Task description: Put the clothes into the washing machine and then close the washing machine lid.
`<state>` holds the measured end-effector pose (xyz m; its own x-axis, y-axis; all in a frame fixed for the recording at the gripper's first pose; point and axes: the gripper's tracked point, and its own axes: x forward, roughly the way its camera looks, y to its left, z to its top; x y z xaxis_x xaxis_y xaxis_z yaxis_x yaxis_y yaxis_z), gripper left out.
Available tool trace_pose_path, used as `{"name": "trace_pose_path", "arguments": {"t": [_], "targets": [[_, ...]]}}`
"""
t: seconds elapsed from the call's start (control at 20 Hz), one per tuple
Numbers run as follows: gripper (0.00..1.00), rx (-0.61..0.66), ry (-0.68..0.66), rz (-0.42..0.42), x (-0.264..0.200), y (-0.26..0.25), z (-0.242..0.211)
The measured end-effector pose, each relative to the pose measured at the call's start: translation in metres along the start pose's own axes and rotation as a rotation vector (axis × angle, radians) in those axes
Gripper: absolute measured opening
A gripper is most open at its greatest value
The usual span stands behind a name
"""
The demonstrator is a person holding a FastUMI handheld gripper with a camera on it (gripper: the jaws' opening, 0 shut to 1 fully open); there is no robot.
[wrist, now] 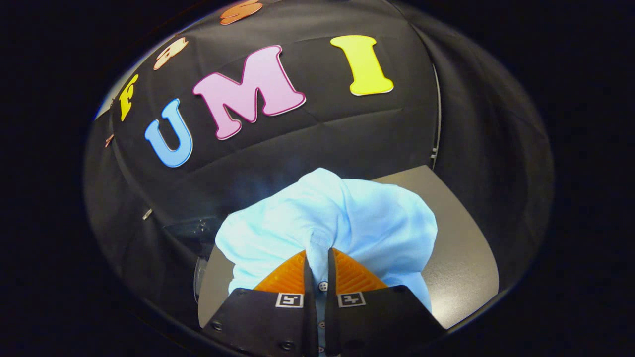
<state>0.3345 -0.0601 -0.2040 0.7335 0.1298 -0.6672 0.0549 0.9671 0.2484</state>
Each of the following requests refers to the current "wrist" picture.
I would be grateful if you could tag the silver clip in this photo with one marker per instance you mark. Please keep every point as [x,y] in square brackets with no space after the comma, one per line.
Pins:
[147,213]

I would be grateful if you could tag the red clip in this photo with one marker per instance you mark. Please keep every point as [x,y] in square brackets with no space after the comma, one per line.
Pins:
[109,140]

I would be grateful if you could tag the light blue polo shirt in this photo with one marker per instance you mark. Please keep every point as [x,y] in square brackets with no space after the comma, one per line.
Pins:
[322,213]

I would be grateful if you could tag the black backdrop cloth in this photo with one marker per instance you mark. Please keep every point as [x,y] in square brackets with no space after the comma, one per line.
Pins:
[322,134]

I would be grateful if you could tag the thin white frame pole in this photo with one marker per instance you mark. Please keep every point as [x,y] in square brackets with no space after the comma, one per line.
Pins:
[439,129]

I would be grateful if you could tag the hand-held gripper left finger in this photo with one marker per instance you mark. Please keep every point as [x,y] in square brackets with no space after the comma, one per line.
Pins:
[258,322]

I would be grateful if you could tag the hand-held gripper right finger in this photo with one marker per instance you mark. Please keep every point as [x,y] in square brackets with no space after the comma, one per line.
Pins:
[377,322]

